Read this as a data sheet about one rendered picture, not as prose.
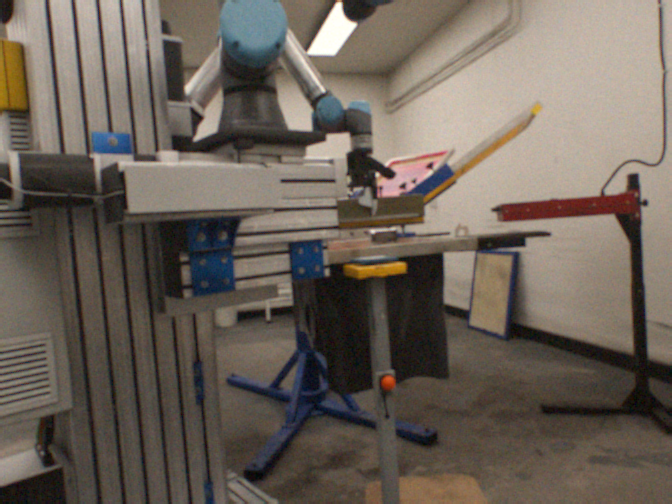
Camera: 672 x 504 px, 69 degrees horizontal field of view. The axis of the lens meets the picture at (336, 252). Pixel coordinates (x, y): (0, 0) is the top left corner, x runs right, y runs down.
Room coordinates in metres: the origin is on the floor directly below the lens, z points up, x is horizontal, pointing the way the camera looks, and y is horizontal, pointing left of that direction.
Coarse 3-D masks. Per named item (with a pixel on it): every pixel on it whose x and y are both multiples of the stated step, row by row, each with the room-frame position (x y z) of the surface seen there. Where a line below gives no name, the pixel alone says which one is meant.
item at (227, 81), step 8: (224, 64) 0.99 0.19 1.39; (224, 72) 1.03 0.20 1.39; (232, 72) 0.99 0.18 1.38; (272, 72) 1.03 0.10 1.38; (224, 80) 1.03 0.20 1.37; (232, 80) 1.01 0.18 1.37; (240, 80) 1.01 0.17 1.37; (248, 80) 1.01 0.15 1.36; (256, 80) 1.01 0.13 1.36; (264, 80) 1.02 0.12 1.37; (272, 80) 1.04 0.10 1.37; (224, 88) 1.03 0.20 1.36
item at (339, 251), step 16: (352, 240) 2.23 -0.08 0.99; (368, 240) 2.25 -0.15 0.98; (400, 240) 2.06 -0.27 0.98; (416, 240) 1.90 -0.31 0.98; (432, 240) 1.77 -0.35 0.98; (448, 240) 1.53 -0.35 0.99; (464, 240) 1.54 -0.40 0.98; (336, 256) 1.43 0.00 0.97; (352, 256) 1.44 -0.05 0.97; (368, 256) 1.46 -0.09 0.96; (400, 256) 1.48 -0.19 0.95
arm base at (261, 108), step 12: (252, 84) 1.01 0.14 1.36; (228, 96) 1.02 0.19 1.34; (240, 96) 1.01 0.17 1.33; (252, 96) 1.01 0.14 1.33; (264, 96) 1.02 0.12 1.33; (276, 96) 1.05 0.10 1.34; (228, 108) 1.02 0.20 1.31; (240, 108) 1.01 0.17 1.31; (252, 108) 1.00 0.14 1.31; (264, 108) 1.01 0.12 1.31; (276, 108) 1.03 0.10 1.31; (228, 120) 1.01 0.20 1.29; (240, 120) 0.99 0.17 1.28; (252, 120) 0.99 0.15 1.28; (264, 120) 1.00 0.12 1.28; (276, 120) 1.02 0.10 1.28
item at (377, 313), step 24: (360, 264) 1.30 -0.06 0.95; (384, 264) 1.24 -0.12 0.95; (384, 288) 1.26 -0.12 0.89; (384, 312) 1.26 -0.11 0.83; (384, 336) 1.26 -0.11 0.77; (384, 360) 1.26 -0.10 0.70; (384, 408) 1.26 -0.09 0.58; (384, 432) 1.26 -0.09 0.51; (384, 456) 1.26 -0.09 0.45; (384, 480) 1.26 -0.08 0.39
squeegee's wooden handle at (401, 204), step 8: (344, 200) 1.57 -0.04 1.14; (352, 200) 1.58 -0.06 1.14; (384, 200) 1.60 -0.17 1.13; (392, 200) 1.61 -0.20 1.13; (400, 200) 1.62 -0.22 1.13; (408, 200) 1.62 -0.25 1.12; (416, 200) 1.63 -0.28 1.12; (344, 208) 1.57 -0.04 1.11; (352, 208) 1.57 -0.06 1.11; (360, 208) 1.58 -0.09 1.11; (368, 208) 1.59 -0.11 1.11; (376, 208) 1.60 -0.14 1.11; (384, 208) 1.60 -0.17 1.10; (392, 208) 1.61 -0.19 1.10; (400, 208) 1.62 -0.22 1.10; (408, 208) 1.62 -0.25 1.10; (416, 208) 1.63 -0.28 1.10; (424, 208) 1.64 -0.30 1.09; (344, 216) 1.57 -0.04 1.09; (352, 216) 1.57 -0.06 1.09; (360, 216) 1.58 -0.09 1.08; (368, 216) 1.59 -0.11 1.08; (376, 216) 1.59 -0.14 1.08
